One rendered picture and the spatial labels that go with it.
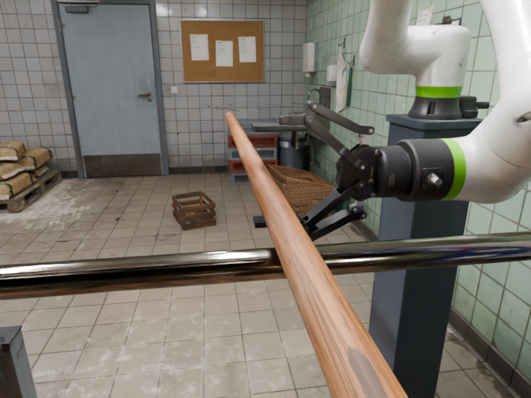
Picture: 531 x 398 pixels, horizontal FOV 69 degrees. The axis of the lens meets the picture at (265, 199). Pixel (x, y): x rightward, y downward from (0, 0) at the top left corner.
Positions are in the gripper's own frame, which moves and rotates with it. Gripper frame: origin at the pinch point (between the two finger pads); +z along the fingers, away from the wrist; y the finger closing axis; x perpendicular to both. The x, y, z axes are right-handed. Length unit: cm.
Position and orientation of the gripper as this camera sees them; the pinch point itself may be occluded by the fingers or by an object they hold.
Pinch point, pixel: (261, 176)
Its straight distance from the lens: 53.9
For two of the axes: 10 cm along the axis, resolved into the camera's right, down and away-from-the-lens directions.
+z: -9.9, 0.5, -1.3
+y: 0.0, 9.5, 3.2
